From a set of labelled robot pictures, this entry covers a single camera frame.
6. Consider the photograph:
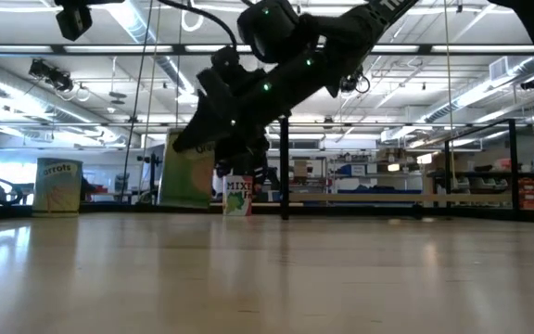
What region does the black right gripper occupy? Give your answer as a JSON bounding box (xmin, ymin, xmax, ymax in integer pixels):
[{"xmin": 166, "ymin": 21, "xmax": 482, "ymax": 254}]
[{"xmin": 172, "ymin": 67, "xmax": 292, "ymax": 161}]

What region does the black monitor stand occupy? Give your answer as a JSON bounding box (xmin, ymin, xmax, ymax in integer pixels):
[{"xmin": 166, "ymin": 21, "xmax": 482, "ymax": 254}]
[{"xmin": 136, "ymin": 154, "xmax": 162, "ymax": 205}]

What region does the overhead light bar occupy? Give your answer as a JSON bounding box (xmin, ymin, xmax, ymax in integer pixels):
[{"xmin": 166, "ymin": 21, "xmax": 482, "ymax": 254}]
[{"xmin": 0, "ymin": 43, "xmax": 534, "ymax": 58}]

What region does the background storage rack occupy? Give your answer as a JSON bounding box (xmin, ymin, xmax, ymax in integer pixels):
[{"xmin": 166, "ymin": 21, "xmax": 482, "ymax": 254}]
[{"xmin": 324, "ymin": 147, "xmax": 428, "ymax": 196}]

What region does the white ceiling air vent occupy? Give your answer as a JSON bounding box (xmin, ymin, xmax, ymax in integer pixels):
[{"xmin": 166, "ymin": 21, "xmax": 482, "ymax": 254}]
[{"xmin": 489, "ymin": 56, "xmax": 513, "ymax": 83}]

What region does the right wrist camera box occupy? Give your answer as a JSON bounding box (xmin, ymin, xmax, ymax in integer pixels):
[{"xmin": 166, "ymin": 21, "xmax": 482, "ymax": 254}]
[{"xmin": 210, "ymin": 45, "xmax": 241, "ymax": 71}]

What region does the white cable loop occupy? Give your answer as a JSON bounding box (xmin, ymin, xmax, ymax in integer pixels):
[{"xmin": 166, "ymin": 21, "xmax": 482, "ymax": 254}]
[{"xmin": 181, "ymin": 6, "xmax": 205, "ymax": 32}]

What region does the black table frame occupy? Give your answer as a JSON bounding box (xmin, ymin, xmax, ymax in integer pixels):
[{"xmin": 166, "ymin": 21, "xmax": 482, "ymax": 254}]
[{"xmin": 0, "ymin": 201, "xmax": 534, "ymax": 225}]

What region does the black ceiling camera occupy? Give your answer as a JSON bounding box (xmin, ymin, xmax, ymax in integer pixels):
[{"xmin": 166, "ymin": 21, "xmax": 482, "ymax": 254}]
[
  {"xmin": 339, "ymin": 67, "xmax": 371, "ymax": 95},
  {"xmin": 28, "ymin": 58, "xmax": 74, "ymax": 93}
]

